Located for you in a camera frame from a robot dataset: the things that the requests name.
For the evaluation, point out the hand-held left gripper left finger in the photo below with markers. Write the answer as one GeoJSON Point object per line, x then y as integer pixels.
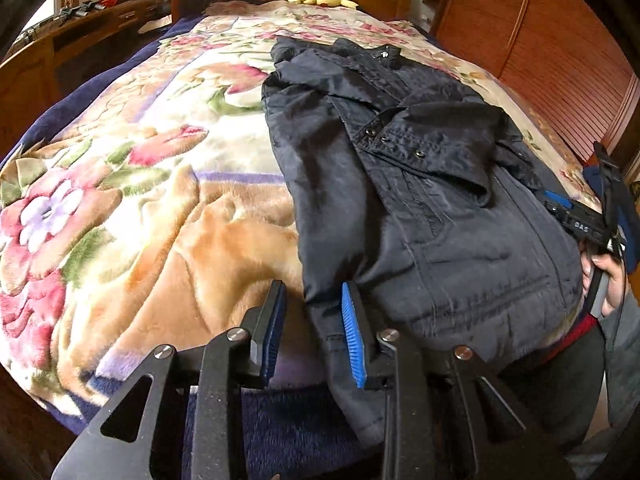
{"type": "Point", "coordinates": [272, 345]}

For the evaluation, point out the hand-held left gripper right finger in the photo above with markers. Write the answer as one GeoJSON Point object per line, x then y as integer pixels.
{"type": "Point", "coordinates": [352, 340]}

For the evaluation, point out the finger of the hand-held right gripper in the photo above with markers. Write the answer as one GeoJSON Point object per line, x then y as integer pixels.
{"type": "Point", "coordinates": [557, 199]}

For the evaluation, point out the black jacket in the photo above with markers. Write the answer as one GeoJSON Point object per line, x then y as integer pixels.
{"type": "Point", "coordinates": [450, 210]}

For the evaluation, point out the person's right hand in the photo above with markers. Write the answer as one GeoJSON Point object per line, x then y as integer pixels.
{"type": "Point", "coordinates": [612, 282]}

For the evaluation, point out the blue cloth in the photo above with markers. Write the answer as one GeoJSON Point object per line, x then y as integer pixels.
{"type": "Point", "coordinates": [631, 230]}

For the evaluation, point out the red bed sheet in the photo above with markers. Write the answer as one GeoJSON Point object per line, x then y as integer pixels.
{"type": "Point", "coordinates": [577, 330]}

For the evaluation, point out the person's dark trousers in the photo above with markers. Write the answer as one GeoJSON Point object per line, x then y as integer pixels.
{"type": "Point", "coordinates": [550, 380]}

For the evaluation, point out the wooden slatted wardrobe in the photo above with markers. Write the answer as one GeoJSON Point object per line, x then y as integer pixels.
{"type": "Point", "coordinates": [550, 35]}

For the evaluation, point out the floral blanket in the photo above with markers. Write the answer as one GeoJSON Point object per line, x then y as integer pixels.
{"type": "Point", "coordinates": [150, 210]}

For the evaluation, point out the wooden desk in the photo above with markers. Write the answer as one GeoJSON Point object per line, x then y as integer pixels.
{"type": "Point", "coordinates": [30, 75]}

